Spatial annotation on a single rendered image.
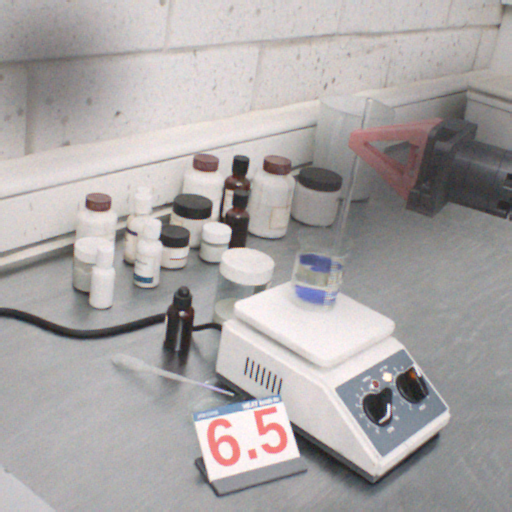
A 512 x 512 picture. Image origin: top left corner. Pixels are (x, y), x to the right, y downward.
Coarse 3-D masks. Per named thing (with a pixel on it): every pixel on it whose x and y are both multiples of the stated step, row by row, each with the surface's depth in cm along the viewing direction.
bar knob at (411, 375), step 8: (408, 368) 76; (416, 368) 75; (400, 376) 76; (408, 376) 75; (416, 376) 75; (400, 384) 75; (408, 384) 75; (416, 384) 74; (424, 384) 74; (400, 392) 75; (408, 392) 75; (416, 392) 74; (424, 392) 74; (408, 400) 74; (416, 400) 75
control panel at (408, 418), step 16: (400, 352) 78; (368, 368) 74; (384, 368) 76; (400, 368) 77; (352, 384) 72; (368, 384) 73; (384, 384) 74; (352, 400) 71; (400, 400) 74; (432, 400) 76; (400, 416) 73; (416, 416) 74; (432, 416) 75; (368, 432) 70; (384, 432) 71; (400, 432) 72; (416, 432) 73; (384, 448) 69
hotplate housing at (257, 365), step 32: (224, 352) 78; (256, 352) 75; (288, 352) 74; (384, 352) 77; (256, 384) 76; (288, 384) 73; (320, 384) 71; (288, 416) 74; (320, 416) 71; (352, 416) 70; (448, 416) 77; (352, 448) 70; (416, 448) 74
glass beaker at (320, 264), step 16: (304, 240) 79; (320, 240) 80; (352, 240) 76; (304, 256) 76; (320, 256) 75; (336, 256) 75; (304, 272) 77; (320, 272) 76; (336, 272) 76; (304, 288) 77; (320, 288) 77; (336, 288) 77; (304, 304) 78; (320, 304) 77; (336, 304) 79
